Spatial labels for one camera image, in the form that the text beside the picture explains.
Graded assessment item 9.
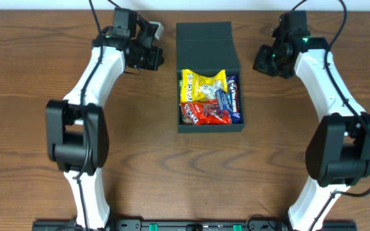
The yellow Hacks candy bag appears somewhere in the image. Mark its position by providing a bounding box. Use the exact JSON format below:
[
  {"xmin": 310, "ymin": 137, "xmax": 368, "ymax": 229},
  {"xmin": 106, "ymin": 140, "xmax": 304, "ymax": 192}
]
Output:
[{"xmin": 181, "ymin": 69, "xmax": 227, "ymax": 101}]

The dark green box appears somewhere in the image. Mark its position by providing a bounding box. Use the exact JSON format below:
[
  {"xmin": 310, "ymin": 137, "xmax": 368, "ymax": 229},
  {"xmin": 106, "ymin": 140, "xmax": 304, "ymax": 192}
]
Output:
[{"xmin": 176, "ymin": 22, "xmax": 245, "ymax": 133}]

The purple Dairy Milk bar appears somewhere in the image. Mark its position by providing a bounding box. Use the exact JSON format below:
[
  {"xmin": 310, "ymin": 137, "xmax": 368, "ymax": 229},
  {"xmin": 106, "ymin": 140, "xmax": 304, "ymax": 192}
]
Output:
[{"xmin": 227, "ymin": 76, "xmax": 242, "ymax": 124}]

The red Hacks candy bag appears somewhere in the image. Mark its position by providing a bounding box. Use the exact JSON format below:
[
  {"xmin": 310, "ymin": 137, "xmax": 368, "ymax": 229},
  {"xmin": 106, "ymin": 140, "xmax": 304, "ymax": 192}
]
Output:
[{"xmin": 181, "ymin": 100, "xmax": 231, "ymax": 125}]

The blue Eclipse mints box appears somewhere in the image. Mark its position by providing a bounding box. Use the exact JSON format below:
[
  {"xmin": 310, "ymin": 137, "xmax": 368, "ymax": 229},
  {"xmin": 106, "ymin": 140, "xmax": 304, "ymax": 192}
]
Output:
[{"xmin": 215, "ymin": 90, "xmax": 232, "ymax": 115}]

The Haribo gummy worms bag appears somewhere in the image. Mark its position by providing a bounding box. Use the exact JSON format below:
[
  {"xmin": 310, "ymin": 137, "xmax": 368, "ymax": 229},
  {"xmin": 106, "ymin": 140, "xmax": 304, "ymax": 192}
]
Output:
[{"xmin": 179, "ymin": 78, "xmax": 193, "ymax": 124}]

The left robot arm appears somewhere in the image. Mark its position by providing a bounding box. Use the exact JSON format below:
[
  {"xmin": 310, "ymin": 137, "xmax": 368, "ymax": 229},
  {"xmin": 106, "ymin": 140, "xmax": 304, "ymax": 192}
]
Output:
[{"xmin": 32, "ymin": 8, "xmax": 164, "ymax": 230}]

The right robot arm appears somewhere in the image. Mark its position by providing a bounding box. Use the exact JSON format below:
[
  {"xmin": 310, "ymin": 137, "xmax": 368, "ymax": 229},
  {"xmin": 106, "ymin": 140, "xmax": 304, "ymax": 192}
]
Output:
[{"xmin": 253, "ymin": 10, "xmax": 370, "ymax": 230}]

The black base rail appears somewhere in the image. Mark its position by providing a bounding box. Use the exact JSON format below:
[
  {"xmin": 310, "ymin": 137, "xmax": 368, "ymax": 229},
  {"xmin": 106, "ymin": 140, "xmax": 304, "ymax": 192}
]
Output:
[{"xmin": 31, "ymin": 218, "xmax": 358, "ymax": 231}]

